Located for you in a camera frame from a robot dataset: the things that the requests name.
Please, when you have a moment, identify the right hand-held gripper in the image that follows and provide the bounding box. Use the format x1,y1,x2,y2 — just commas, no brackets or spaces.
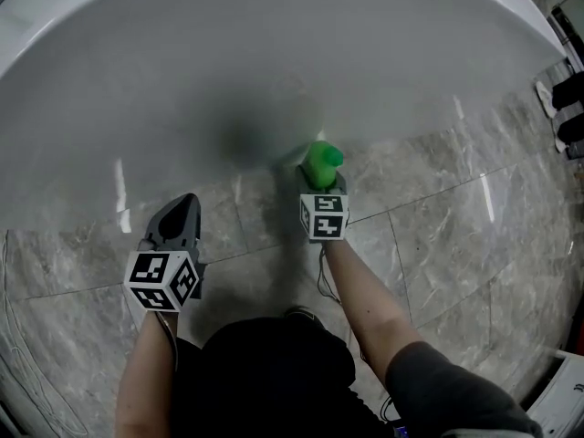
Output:
297,165,350,244

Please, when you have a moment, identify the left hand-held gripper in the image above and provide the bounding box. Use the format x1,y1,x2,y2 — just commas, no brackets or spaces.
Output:
123,193,206,312

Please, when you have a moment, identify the green plastic bottle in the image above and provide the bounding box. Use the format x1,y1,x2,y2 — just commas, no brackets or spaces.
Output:
298,140,345,188

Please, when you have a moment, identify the person's left forearm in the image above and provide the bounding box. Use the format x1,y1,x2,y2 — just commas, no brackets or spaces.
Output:
113,310,180,438

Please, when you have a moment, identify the person's right forearm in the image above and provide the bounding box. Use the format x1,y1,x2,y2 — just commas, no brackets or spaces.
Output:
318,239,426,383

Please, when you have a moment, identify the person's black shoe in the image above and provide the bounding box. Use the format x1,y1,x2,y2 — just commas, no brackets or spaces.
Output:
284,306,321,327

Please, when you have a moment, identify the white bathtub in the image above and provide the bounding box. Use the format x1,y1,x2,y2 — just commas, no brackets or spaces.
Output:
0,0,569,233

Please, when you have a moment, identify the person's dark grey shirt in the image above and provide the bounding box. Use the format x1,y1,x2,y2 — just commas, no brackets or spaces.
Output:
385,340,545,438

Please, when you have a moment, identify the white cabinet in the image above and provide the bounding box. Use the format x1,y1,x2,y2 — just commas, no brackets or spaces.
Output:
524,351,584,438

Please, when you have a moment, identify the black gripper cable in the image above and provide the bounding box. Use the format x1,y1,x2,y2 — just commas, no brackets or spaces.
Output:
317,243,344,306

